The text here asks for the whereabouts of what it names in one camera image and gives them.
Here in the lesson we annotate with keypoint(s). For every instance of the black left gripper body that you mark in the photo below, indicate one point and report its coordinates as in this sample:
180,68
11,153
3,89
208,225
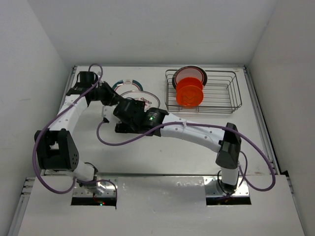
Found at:
102,93

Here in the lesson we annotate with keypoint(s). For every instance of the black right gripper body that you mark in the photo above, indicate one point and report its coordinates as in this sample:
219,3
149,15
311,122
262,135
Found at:
121,125

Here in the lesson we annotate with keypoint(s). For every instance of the white plate teal rim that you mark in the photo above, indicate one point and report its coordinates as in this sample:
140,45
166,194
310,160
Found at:
127,85

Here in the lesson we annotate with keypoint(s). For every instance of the white plate red characters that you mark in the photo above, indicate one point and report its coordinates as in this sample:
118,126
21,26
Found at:
151,100

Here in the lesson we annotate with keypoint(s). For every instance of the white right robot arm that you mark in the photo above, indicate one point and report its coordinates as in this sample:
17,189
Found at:
226,143

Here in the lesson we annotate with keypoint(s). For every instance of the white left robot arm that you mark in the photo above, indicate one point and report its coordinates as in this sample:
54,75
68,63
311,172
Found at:
55,149

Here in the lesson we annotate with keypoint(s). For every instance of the white plate dark red rim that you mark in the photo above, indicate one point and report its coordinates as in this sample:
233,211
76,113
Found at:
189,71

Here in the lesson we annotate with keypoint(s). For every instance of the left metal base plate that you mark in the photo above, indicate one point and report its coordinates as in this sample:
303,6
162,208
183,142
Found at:
97,188

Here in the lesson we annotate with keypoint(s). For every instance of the metal base plate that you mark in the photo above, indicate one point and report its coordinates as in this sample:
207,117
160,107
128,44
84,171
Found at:
97,188
215,188

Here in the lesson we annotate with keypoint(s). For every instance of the metal wire dish rack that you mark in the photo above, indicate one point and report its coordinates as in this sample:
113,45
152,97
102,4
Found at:
221,95

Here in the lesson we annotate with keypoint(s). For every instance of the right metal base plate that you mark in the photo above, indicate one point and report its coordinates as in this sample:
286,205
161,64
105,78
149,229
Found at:
215,188

